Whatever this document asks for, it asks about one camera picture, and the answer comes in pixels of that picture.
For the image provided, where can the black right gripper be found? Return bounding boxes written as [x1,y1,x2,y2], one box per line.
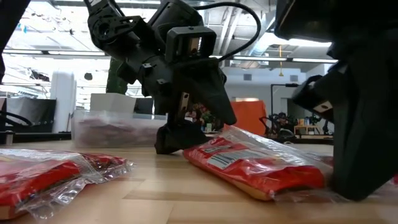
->
[274,0,398,123]

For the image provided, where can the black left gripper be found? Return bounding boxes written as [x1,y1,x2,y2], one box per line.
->
[117,52,238,156]

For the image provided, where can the popcorn bag grey label side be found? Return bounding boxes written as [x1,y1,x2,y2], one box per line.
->
[0,147,136,220]
[182,125,331,202]

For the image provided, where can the colourful flowers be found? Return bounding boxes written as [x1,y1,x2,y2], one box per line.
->
[188,103,216,132]

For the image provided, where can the wooden shelf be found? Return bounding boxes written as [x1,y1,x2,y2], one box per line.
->
[293,117,323,137]

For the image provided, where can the black pipe stand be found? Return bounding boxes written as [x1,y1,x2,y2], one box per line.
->
[269,82,300,126]

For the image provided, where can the black background robot equipment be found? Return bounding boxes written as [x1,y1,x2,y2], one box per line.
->
[259,112,297,141]

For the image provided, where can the orange cloth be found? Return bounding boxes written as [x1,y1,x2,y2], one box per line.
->
[231,100,268,137]

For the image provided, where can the black monitor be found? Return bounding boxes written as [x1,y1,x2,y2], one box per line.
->
[133,97,155,116]

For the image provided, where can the green cactus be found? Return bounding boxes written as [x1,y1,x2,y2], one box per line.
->
[105,57,129,95]

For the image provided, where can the clear plastic bin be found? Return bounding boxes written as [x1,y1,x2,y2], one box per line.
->
[70,108,169,149]

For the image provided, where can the white pillar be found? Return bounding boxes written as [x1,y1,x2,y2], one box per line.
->
[50,70,78,134]

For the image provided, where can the black screen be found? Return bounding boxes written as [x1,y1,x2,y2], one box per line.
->
[5,97,57,134]

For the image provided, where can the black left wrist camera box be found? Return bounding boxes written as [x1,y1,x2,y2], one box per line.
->
[164,26,218,63]

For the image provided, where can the black left wrist camera cable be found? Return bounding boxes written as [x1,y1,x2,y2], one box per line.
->
[192,1,262,62]

